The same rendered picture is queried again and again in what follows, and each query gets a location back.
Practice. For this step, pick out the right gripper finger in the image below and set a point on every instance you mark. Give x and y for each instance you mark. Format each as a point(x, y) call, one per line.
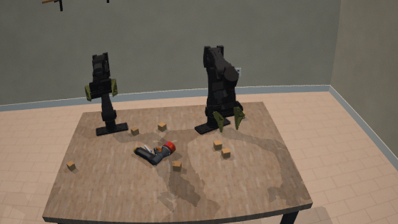
point(114, 87)
point(87, 89)

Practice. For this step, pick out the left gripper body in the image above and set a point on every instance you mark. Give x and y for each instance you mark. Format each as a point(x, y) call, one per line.
point(226, 109)

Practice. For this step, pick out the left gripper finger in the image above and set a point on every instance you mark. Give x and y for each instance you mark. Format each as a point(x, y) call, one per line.
point(238, 114)
point(217, 117)

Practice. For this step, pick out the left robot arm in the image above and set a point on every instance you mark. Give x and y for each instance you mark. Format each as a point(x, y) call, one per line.
point(223, 87)

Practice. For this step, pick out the red and grey hose nozzle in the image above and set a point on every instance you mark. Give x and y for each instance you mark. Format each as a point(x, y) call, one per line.
point(167, 149)

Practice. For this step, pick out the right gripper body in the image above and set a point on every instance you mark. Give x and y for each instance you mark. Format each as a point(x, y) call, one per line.
point(104, 87)

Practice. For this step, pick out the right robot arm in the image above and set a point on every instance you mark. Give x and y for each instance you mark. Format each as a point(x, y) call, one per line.
point(102, 71)

